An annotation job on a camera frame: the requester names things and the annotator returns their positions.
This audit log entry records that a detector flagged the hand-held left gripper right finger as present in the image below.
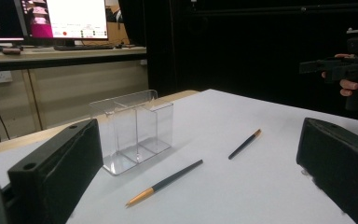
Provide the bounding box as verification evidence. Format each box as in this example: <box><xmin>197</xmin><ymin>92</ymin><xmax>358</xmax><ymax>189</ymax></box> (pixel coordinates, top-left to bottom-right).
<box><xmin>296</xmin><ymin>117</ymin><xmax>358</xmax><ymax>224</ymax></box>

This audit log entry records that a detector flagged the long black and gold pen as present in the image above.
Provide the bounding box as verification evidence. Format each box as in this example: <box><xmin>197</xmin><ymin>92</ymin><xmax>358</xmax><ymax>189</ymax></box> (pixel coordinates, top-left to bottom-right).
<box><xmin>125</xmin><ymin>159</ymin><xmax>204</xmax><ymax>208</ymax></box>

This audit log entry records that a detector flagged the clear acrylic pen holder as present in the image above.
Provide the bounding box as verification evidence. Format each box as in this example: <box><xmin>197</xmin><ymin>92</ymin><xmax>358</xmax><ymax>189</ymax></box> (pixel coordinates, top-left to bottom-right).
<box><xmin>88</xmin><ymin>89</ymin><xmax>174</xmax><ymax>176</ymax></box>

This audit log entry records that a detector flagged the short black and gold pen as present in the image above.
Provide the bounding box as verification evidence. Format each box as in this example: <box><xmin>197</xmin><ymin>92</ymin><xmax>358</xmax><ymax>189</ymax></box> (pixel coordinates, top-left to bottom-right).
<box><xmin>227</xmin><ymin>128</ymin><xmax>262</xmax><ymax>161</ymax></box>

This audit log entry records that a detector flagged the small dark desk item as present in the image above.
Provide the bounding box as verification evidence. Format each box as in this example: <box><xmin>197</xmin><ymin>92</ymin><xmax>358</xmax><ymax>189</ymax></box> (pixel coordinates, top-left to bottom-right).
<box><xmin>1</xmin><ymin>48</ymin><xmax>22</xmax><ymax>56</ymax></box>

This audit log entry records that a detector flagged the white table cover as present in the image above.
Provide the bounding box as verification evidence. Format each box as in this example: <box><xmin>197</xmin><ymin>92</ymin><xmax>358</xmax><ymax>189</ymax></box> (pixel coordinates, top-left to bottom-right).
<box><xmin>0</xmin><ymin>89</ymin><xmax>358</xmax><ymax>224</ymax></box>

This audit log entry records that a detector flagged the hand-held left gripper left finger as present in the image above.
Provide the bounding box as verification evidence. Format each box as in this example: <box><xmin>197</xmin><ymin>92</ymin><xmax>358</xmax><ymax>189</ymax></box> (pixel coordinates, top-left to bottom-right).
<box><xmin>7</xmin><ymin>119</ymin><xmax>104</xmax><ymax>224</ymax></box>

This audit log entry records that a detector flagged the black curtain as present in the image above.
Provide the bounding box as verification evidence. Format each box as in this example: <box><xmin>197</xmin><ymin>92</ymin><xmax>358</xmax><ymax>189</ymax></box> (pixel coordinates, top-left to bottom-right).
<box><xmin>117</xmin><ymin>0</ymin><xmax>358</xmax><ymax>124</ymax></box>

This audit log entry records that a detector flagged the monitor with white screen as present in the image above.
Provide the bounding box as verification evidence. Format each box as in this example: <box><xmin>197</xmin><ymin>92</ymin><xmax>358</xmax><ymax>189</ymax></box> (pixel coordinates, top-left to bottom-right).
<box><xmin>13</xmin><ymin>0</ymin><xmax>110</xmax><ymax>48</ymax></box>

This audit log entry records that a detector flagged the wooden desk with dark edge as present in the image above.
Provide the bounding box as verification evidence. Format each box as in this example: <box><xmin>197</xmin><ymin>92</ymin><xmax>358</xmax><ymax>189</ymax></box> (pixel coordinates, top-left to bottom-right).
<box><xmin>0</xmin><ymin>46</ymin><xmax>147</xmax><ymax>73</ymax></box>

